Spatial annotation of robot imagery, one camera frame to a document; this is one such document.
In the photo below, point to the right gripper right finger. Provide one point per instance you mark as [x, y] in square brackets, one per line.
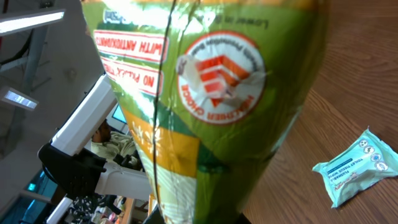
[242, 219]

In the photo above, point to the seated person in background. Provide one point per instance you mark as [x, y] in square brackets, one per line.
[108, 144]

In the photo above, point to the green juice carton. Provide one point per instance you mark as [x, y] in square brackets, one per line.
[209, 90]

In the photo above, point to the teal wet wipes pack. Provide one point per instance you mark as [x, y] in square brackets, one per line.
[367, 161]

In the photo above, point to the ceiling light fixture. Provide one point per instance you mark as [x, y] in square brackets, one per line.
[16, 98]
[18, 22]

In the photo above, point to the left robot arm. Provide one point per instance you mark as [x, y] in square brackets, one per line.
[77, 170]

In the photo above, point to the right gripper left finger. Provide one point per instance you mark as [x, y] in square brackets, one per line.
[156, 217]

